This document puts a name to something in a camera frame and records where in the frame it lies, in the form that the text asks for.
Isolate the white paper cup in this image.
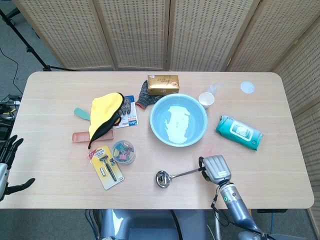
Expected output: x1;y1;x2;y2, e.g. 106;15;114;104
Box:
198;91;215;110

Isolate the light blue plastic basin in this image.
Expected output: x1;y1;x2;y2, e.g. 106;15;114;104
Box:
149;93;209;148

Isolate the stainless steel ladle black grip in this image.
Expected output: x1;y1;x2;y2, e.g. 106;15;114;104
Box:
155;167;205;190

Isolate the black equipment with cables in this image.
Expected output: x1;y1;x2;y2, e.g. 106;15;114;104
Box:
0;93;22;136

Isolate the black tripod stand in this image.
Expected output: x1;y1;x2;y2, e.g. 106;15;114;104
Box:
0;8;78;73

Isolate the white round plastic lid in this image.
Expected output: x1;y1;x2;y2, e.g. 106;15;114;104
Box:
240;80;257;95

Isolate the blue white battery blister card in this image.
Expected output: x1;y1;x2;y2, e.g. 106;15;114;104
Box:
112;95;139;130

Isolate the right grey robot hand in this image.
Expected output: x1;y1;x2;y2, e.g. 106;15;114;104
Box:
198;154;233;186

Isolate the grey knit work glove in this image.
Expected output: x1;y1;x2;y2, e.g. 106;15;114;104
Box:
135;79;163;110

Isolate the yellow razor blister pack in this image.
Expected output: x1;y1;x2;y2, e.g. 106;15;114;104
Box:
87;145;125;191

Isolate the left black-fingered robot hand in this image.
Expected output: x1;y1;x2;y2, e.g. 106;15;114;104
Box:
0;134;36;201

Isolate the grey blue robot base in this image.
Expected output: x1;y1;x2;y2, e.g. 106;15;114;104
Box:
86;208;210;240

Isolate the teal wet wipes pack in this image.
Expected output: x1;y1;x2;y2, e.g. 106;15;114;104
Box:
215;114;265;152

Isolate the teal plastic spatula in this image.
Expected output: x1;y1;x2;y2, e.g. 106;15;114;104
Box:
73;107;91;122

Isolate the pink plastic cutlery case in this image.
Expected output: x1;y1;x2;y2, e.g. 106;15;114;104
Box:
71;130;115;145

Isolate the wooden woven folding screen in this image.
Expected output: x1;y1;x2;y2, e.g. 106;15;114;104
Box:
13;0;320;240

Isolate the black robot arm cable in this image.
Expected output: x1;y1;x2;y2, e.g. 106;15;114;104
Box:
210;186;251;227

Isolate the gold cardboard box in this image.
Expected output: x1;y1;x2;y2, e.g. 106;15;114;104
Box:
146;74;180;97

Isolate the yellow and black cloth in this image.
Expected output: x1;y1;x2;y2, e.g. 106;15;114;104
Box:
87;92;125;150

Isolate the clear jar of binder clips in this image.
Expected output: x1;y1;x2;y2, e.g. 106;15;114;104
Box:
111;139;137;165

